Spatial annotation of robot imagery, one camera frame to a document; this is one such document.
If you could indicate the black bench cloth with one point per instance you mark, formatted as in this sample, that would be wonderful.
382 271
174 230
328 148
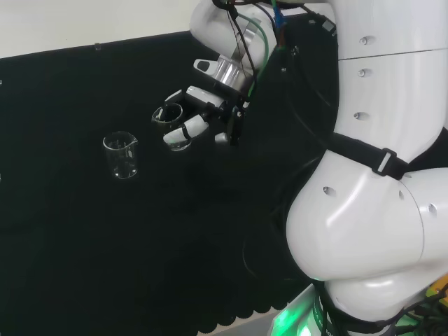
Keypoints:
70 227

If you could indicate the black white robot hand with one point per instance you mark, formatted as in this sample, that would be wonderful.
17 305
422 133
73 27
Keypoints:
203 98

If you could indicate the white wrist camera shell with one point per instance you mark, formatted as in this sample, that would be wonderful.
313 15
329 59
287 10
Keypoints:
204 66

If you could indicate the clear glass beaker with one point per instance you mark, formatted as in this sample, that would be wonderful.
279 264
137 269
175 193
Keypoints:
120 157
171 113

